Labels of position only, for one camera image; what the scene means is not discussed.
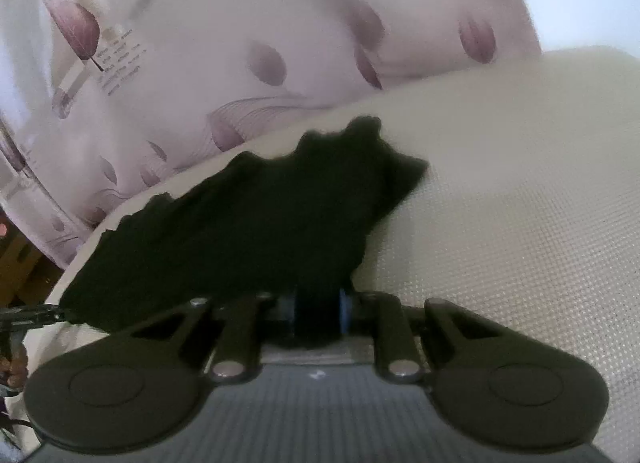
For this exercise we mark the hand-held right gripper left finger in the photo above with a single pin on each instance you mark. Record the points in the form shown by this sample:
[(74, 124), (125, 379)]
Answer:
[(239, 328)]

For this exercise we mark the beige mesh pad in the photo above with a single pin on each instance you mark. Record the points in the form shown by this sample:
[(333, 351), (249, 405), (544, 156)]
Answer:
[(500, 203)]

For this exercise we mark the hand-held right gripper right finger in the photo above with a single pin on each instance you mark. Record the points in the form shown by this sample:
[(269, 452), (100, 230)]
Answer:
[(345, 314)]

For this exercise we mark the leaf print curtain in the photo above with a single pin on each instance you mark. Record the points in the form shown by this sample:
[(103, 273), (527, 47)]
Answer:
[(250, 33)]

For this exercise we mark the black knitted garment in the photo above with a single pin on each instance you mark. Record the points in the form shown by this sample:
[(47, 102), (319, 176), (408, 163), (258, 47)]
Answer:
[(260, 223)]

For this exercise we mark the brown wooden furniture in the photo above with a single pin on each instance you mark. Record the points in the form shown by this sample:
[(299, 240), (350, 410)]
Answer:
[(22, 263)]

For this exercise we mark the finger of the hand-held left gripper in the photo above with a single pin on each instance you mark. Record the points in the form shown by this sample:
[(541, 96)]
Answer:
[(35, 315)]

